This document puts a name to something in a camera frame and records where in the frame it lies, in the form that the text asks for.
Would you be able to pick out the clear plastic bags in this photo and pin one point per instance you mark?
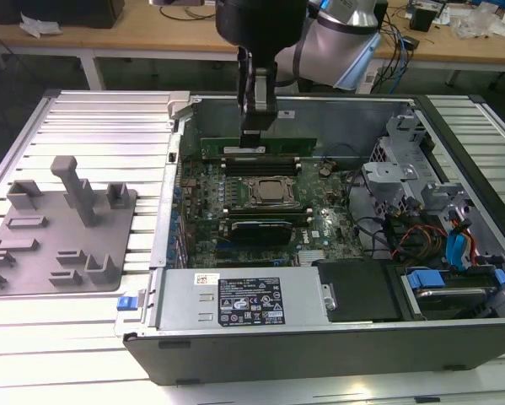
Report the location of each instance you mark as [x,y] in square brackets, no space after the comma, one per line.
[484,25]

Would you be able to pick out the hard disk in blue carrier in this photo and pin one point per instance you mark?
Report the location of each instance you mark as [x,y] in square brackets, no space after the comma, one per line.
[425,279]

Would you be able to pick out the green motherboard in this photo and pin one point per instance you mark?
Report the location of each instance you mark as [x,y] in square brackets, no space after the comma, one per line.
[319,219]

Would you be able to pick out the black graphics card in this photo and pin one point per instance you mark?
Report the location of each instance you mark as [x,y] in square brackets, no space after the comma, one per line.
[260,233]

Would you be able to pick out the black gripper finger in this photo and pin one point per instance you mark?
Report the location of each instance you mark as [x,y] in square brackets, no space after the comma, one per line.
[264,120]
[245,84]

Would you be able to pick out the crumpled white paper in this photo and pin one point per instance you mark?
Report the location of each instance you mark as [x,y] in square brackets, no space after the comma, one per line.
[39,26]

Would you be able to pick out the silver power supply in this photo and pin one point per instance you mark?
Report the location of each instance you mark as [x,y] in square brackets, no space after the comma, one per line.
[180,299]

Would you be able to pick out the large black box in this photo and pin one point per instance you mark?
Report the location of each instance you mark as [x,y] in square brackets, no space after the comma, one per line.
[66,12]

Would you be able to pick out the grey parts rack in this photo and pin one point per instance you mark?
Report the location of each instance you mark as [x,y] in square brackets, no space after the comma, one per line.
[66,236]

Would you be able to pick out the black RAM slot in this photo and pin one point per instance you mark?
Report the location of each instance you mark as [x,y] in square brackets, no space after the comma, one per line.
[264,209]
[260,171]

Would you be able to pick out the open black PC case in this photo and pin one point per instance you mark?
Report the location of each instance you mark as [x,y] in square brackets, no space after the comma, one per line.
[319,354]

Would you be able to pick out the silver CPU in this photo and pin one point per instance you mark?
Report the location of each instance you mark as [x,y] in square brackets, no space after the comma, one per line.
[272,190]

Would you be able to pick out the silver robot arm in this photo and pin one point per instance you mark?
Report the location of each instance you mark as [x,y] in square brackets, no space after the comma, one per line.
[340,42]

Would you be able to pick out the blue case latch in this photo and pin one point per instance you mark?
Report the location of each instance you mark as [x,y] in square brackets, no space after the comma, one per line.
[125,304]

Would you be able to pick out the round coin battery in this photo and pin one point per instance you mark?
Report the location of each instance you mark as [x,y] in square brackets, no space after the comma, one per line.
[326,169]

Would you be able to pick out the black plastic shroud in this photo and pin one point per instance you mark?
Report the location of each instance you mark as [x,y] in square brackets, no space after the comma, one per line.
[357,291]

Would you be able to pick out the silver drive cage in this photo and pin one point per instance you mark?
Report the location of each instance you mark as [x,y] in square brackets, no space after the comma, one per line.
[387,173]

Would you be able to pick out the green RAM stick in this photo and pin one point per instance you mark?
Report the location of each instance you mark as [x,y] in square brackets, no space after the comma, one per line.
[294,147]
[260,160]

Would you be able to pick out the small silver heat sink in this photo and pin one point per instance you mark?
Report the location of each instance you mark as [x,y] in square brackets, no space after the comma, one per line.
[312,258]

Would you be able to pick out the small black box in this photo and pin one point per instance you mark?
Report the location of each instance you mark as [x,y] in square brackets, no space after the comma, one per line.
[422,19]

